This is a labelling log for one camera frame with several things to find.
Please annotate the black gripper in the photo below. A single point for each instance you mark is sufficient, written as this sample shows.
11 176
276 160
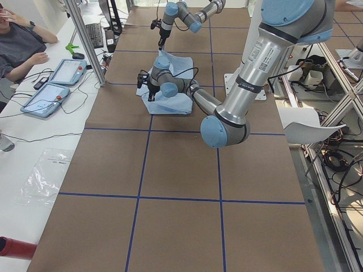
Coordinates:
163 33
152 89

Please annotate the light blue striped shirt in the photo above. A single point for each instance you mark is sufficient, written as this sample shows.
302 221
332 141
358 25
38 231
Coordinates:
170 99

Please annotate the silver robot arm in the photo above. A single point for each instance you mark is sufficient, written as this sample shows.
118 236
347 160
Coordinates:
283 24
192 21

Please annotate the black keyboard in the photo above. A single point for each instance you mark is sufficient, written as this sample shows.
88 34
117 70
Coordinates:
95 34

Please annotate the upper teach pendant tablet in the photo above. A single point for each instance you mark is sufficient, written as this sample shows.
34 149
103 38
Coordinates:
68 72

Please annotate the teach pendant tablet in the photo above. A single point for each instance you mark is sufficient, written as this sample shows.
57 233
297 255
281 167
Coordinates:
46 100
68 72

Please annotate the lower teach pendant tablet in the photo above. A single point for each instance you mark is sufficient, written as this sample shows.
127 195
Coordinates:
46 100

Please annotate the seated person grey shirt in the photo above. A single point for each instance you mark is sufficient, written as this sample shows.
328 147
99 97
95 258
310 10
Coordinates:
23 45

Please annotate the clear plastic bag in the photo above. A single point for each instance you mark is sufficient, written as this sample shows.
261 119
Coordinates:
43 183

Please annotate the red fire extinguisher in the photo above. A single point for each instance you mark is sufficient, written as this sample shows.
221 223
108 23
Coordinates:
12 248

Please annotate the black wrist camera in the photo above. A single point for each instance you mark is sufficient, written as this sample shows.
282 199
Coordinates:
156 23
142 79

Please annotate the aluminium frame post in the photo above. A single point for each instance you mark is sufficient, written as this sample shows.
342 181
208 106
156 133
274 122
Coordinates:
77 19

